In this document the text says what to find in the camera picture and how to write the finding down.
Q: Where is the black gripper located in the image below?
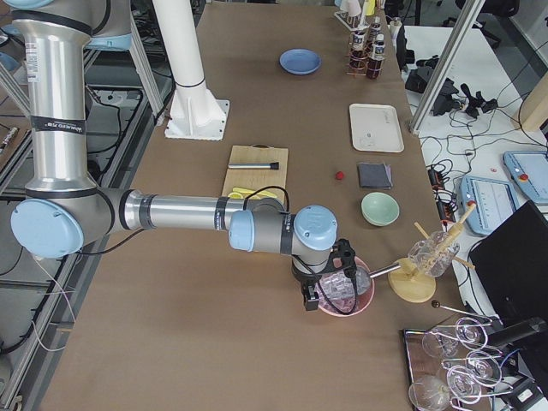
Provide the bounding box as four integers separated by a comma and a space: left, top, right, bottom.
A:
292, 239, 357, 312

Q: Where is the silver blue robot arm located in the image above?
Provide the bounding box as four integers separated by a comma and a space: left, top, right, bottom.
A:
10, 1, 358, 310

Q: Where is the blue plate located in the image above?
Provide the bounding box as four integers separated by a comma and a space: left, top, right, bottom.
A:
279, 49, 322, 75

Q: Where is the clear plastic cup in bowl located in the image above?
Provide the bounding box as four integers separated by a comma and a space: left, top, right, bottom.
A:
315, 267, 372, 310

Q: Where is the pink bowl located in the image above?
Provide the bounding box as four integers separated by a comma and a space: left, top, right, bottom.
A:
314, 255, 376, 317

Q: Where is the wooden mug tree stand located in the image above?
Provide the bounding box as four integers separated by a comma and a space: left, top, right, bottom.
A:
370, 203, 475, 303

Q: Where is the mint green bowl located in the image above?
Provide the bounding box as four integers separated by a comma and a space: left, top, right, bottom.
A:
360, 192, 400, 227

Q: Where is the yellow banana slice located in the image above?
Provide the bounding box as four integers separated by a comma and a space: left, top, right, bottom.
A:
227, 187, 277, 200

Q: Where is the clear glass mug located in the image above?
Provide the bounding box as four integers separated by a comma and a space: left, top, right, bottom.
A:
408, 231, 460, 277

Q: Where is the grey folded cloth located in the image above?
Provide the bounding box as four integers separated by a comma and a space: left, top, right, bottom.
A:
357, 162, 393, 189

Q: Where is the wine glass lower left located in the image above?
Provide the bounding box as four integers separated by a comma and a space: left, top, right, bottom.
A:
408, 374, 451, 411

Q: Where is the metal wine glass rack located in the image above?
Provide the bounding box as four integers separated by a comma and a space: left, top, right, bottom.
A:
402, 324, 518, 410

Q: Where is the wine glass upper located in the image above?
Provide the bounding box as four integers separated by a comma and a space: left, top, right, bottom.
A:
421, 317, 488, 359

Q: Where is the white plastic tray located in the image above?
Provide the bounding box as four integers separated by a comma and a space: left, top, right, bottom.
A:
348, 103, 404, 153

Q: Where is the black laptop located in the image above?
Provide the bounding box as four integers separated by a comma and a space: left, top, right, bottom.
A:
470, 200, 547, 325

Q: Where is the blue teach pendant near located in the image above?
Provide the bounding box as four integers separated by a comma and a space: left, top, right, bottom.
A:
460, 176, 520, 235

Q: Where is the blue teach pendant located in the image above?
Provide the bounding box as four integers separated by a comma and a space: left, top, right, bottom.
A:
503, 151, 547, 206
460, 176, 520, 235

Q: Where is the dark sauce bottle rear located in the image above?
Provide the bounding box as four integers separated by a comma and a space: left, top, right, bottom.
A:
348, 22, 369, 75

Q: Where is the dark sauce bottle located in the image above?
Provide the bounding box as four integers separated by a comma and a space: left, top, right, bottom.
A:
348, 22, 369, 75
366, 34, 385, 80

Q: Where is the dark sauce bottle front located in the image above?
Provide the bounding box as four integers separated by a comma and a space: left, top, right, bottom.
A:
366, 34, 385, 80

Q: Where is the blue teach pendant far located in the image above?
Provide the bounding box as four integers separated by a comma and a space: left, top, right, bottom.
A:
503, 151, 547, 206

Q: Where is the silver black knife handle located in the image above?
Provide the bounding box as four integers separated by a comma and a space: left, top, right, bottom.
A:
228, 162, 280, 170

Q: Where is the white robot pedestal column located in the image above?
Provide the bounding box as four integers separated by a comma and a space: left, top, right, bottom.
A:
153, 0, 229, 141

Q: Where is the copper wire bottle rack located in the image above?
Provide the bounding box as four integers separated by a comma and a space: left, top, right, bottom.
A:
347, 28, 386, 80

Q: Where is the aluminium frame post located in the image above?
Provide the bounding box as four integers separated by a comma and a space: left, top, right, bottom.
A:
409, 0, 485, 135

